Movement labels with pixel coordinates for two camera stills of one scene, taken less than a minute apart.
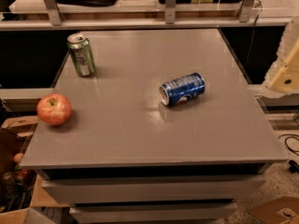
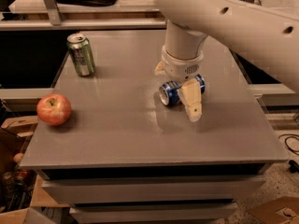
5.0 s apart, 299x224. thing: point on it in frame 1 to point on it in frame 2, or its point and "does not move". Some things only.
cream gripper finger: x=282 y=79 to x=184 y=69
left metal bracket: x=50 y=4 does not move
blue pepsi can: x=182 y=90 does not move
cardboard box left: x=15 y=134 does not move
